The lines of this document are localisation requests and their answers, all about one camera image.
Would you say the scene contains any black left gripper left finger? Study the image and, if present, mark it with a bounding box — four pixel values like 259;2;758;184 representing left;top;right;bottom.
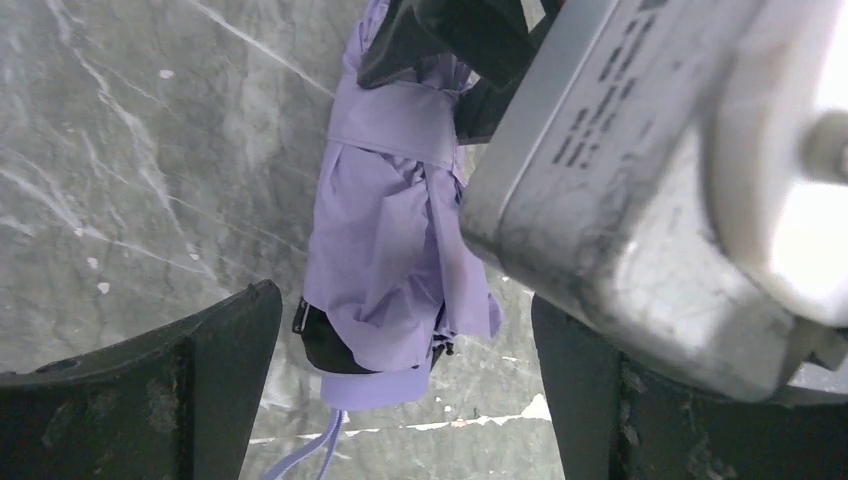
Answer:
1;280;283;479

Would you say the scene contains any lilac folding umbrella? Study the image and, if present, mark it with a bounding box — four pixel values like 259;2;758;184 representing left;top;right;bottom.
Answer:
269;1;504;479

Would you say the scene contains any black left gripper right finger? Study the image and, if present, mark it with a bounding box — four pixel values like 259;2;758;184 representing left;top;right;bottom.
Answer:
531;297;847;479

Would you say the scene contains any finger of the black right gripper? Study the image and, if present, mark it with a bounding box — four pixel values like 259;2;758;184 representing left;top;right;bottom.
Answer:
357;1;464;90
413;0;560;143

